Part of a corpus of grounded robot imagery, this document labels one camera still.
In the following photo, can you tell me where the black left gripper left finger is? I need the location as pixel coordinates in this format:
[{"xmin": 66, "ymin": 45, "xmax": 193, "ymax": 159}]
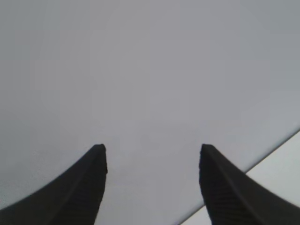
[{"xmin": 0, "ymin": 143, "xmax": 108, "ymax": 225}]

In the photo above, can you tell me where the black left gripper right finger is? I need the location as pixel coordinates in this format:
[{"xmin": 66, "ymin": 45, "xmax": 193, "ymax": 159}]
[{"xmin": 199, "ymin": 143, "xmax": 300, "ymax": 225}]

